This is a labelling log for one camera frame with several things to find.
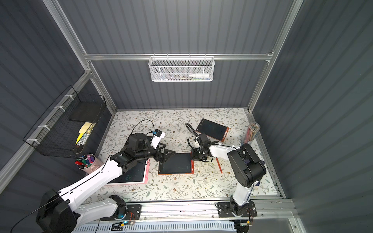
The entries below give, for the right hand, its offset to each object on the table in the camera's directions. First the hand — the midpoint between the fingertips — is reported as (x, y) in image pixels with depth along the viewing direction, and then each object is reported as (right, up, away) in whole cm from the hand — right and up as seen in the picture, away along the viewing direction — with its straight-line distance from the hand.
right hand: (193, 157), depth 92 cm
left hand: (-12, +7, -18) cm, 22 cm away
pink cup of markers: (-58, 0, -13) cm, 59 cm away
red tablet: (+17, +16, +16) cm, 28 cm away
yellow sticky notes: (-57, +20, -18) cm, 63 cm away
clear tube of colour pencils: (+35, +16, -6) cm, 39 cm away
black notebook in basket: (-61, +29, -11) cm, 68 cm away
